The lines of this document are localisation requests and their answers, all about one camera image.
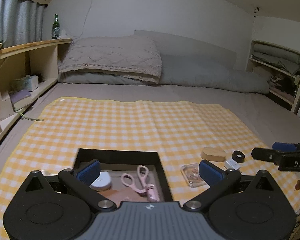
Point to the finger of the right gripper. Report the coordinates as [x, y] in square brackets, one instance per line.
[284, 147]
[264, 154]

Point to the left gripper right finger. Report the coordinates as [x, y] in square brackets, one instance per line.
[219, 181]

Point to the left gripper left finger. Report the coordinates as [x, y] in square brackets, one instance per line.
[78, 182]

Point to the white round tape measure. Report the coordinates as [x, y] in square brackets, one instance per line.
[102, 183]

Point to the brown square leather case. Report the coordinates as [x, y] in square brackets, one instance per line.
[123, 195]

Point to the black box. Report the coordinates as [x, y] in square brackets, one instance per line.
[116, 160]

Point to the pink eyelash curler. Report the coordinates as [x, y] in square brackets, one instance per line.
[147, 189]

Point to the white power adapter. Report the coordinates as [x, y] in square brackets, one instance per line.
[231, 164]

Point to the oval wooden box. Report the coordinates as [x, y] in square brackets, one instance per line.
[213, 154]

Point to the black round tin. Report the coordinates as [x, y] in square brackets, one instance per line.
[238, 156]

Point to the clear plastic case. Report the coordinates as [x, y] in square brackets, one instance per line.
[191, 175]

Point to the yellow checkered mat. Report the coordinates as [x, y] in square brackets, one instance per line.
[177, 131]

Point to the purple notebook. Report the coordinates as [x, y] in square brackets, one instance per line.
[22, 96]

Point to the tissue box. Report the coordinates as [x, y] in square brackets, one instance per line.
[29, 82]

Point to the grey folded duvet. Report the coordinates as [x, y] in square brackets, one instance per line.
[183, 71]

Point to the beige quilted pillow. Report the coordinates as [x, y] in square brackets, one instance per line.
[133, 57]

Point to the grey bed headboard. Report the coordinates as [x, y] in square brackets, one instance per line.
[169, 44]

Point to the green glass bottle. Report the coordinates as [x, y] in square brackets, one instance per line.
[55, 27]

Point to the grey window curtain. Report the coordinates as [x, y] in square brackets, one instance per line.
[21, 21]

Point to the white wall shelf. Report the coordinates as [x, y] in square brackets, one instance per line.
[280, 66]

